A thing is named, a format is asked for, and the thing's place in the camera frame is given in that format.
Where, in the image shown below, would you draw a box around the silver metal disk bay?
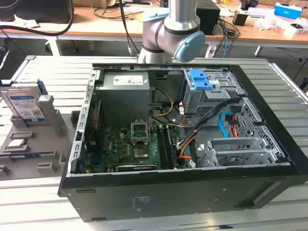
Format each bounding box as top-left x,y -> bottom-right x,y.
201,137 -> 277,168

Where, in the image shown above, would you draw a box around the blue flat wire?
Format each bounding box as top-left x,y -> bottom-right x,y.
217,111 -> 231,139

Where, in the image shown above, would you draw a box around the brown cardboard box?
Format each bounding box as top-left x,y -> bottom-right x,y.
72,0 -> 121,7

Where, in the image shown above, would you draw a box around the metal socket cover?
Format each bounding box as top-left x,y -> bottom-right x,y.
130,119 -> 152,145

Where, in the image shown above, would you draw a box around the black graphics card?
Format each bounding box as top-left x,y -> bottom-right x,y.
115,164 -> 158,172

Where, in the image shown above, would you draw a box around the blue hanging cable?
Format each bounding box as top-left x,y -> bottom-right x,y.
222,27 -> 229,58

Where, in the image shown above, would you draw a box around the silver drive cage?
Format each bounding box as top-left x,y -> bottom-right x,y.
181,69 -> 244,121

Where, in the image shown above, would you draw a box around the black cable bundle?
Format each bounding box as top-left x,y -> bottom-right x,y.
177,97 -> 241,150

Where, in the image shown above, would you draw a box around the white papers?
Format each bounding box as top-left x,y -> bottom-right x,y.
13,14 -> 39,29

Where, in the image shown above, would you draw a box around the black PC case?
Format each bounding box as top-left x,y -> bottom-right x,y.
57,63 -> 308,223

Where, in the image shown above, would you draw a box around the yellow wires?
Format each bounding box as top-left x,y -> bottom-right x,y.
149,87 -> 175,118

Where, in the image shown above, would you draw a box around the blue cardboard box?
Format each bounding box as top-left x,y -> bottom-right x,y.
274,2 -> 303,17

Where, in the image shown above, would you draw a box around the wooden desk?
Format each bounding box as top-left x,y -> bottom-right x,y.
0,0 -> 308,57

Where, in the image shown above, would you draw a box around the thick black cable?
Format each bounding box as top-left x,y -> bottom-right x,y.
0,0 -> 74,37

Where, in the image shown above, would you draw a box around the white power strip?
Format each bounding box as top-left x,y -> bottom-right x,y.
205,45 -> 216,58

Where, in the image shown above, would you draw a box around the RAM slot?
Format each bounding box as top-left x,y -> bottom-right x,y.
157,126 -> 168,169

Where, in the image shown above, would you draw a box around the brown square chipset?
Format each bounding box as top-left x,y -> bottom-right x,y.
134,147 -> 150,159

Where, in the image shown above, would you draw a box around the grey parts rack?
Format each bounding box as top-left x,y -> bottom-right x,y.
0,95 -> 80,181

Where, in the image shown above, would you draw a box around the thin black hanging cable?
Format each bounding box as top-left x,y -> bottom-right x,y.
119,0 -> 140,53

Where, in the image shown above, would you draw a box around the blue plastic drive latch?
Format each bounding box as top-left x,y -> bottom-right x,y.
189,69 -> 214,90

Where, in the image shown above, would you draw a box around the orange wire bundle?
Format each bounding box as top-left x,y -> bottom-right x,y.
179,136 -> 197,159

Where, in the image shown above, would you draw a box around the large black box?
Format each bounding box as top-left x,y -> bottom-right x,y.
0,0 -> 74,24

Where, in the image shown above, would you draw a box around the silver CPU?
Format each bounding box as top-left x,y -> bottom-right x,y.
7,139 -> 26,148

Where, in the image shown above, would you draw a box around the installed RAM stick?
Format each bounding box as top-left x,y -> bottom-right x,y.
166,126 -> 179,169

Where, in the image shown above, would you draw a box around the orange power wires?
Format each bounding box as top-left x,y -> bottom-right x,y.
228,122 -> 239,139

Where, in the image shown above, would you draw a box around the small black box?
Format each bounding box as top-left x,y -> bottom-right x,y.
232,12 -> 248,26

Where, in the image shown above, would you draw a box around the tall black box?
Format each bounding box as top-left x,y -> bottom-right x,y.
196,2 -> 221,36

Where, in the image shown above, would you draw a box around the grey power supply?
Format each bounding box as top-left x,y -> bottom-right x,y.
95,72 -> 154,118

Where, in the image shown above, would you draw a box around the green motherboard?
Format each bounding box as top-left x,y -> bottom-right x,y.
89,125 -> 186,173

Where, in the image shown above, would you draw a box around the hard disk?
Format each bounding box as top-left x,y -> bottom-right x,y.
0,79 -> 50,121

